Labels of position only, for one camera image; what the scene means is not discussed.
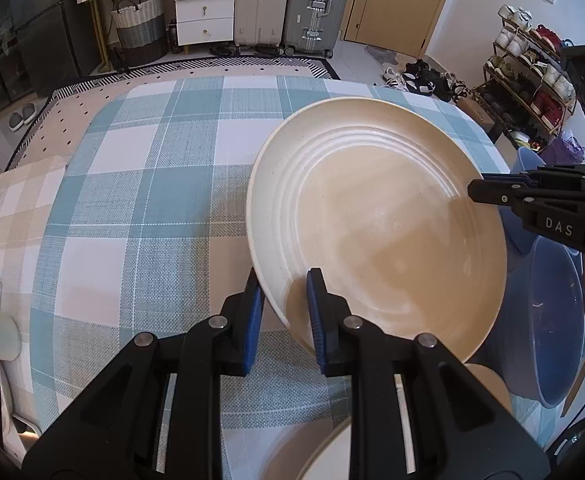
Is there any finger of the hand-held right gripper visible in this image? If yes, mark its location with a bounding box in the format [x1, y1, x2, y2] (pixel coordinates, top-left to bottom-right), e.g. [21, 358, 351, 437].
[483, 164, 585, 184]
[467, 181, 585, 206]

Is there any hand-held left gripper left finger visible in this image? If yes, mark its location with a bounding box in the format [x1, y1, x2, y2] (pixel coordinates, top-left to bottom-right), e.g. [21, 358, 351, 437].
[22, 267, 266, 480]

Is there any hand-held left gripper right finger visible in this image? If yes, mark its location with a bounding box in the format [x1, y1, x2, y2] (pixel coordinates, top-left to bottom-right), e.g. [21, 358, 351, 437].
[307, 267, 551, 480]

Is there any blue bowl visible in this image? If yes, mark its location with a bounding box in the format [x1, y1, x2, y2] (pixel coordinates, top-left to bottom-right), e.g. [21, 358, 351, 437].
[497, 146, 544, 256]
[465, 235, 585, 409]

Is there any purple plastic bag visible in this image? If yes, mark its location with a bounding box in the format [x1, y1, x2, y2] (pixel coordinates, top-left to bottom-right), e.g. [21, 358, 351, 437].
[540, 130, 585, 166]

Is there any bamboo shoe rack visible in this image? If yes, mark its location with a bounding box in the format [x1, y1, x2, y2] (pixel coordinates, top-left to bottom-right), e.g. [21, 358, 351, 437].
[483, 4, 581, 141]

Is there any small brown cardboard box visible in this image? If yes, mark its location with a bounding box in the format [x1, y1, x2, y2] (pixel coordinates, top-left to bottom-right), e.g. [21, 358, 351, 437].
[457, 96, 496, 133]

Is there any scattered sneakers group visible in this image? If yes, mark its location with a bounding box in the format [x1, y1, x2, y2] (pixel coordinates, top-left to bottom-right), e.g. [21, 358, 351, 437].
[381, 57, 473, 103]

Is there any teal checked tablecloth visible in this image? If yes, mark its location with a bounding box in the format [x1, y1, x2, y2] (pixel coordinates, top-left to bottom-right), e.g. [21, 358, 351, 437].
[22, 76, 511, 480]

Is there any grey door mat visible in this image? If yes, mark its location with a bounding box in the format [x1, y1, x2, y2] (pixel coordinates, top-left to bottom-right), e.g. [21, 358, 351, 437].
[363, 44, 402, 67]

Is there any tan wooden door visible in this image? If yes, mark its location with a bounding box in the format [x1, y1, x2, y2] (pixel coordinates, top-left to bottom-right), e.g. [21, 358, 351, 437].
[343, 0, 459, 58]

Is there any silver suitcase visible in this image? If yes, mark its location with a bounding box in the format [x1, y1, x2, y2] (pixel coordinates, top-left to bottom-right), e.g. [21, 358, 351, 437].
[282, 0, 356, 58]

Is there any beige checked cloth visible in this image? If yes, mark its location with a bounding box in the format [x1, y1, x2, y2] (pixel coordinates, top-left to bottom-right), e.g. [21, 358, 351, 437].
[0, 156, 68, 281]

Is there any beige suitcase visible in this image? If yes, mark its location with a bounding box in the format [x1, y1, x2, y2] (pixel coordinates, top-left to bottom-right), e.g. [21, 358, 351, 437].
[235, 0, 292, 48]

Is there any woven laundry basket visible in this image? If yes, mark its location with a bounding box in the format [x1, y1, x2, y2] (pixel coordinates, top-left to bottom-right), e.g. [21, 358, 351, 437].
[111, 0, 169, 67]

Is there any white dressing table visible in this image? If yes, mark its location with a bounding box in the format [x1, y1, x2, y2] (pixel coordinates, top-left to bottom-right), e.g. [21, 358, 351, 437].
[75, 0, 236, 61]

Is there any grey refrigerator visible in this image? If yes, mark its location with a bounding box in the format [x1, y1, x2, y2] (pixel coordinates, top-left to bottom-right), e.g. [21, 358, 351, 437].
[7, 0, 98, 96]

